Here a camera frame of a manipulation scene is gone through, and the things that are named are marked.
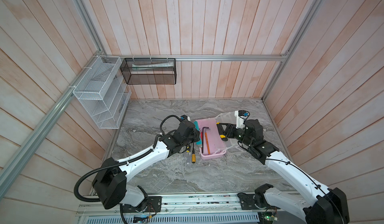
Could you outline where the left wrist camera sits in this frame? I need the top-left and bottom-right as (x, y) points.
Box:
(181, 115), (190, 121)

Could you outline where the black corrugated cable conduit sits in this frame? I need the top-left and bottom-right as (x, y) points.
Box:
(73, 114), (184, 203)

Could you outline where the aluminium mounting rail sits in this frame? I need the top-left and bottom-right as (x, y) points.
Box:
(74, 190), (301, 217)

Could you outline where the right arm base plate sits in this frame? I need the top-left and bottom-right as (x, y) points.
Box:
(237, 193), (277, 210)

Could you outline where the steel hex key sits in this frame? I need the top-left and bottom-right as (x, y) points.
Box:
(201, 127), (210, 139)

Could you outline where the yellow black utility knife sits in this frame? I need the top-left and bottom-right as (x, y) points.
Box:
(217, 122), (228, 142)

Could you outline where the black mesh wall basket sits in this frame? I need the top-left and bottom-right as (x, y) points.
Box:
(120, 57), (177, 85)

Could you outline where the white wire mesh shelf rack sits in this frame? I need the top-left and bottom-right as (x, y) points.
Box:
(73, 56), (132, 129)

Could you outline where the pink tool box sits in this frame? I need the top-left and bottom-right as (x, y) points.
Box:
(196, 112), (241, 160)

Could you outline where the teal utility knife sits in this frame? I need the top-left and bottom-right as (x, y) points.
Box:
(194, 121), (202, 146)

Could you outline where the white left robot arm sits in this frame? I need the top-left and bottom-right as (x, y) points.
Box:
(92, 120), (200, 210)

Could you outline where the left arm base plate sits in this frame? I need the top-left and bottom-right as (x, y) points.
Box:
(121, 196), (162, 214)

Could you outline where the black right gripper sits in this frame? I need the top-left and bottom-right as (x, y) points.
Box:
(218, 122), (252, 148)

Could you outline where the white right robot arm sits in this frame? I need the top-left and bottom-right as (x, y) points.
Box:
(217, 120), (350, 224)

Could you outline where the orange handled screwdriver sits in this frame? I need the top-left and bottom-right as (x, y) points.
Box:
(192, 145), (196, 164)

